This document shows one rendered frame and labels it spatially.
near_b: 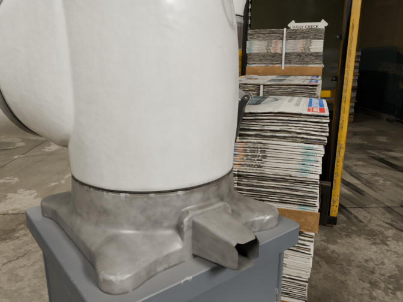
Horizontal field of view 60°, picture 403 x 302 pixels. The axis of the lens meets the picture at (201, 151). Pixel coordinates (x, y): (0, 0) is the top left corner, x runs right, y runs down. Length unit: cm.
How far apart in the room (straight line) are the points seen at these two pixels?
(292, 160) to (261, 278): 33
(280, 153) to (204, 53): 42
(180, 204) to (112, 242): 6
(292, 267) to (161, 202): 55
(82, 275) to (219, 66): 19
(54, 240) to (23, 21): 18
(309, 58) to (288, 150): 122
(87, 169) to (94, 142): 3
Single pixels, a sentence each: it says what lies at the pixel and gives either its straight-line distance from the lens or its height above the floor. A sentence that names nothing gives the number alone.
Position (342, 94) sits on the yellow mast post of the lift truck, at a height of 93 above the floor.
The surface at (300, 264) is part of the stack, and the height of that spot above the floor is 74.
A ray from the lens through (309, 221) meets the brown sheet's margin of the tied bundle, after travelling 69.
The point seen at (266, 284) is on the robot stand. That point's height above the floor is 94.
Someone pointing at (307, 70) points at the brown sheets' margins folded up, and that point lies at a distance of 183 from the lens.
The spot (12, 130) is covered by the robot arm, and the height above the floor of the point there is 109.
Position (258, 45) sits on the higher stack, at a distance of 185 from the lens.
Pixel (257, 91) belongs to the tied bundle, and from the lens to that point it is 127.
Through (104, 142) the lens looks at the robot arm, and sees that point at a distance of 27.
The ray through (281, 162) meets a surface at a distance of 66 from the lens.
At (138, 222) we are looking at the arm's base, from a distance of 28.
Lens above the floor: 116
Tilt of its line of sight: 15 degrees down
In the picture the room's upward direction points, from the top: straight up
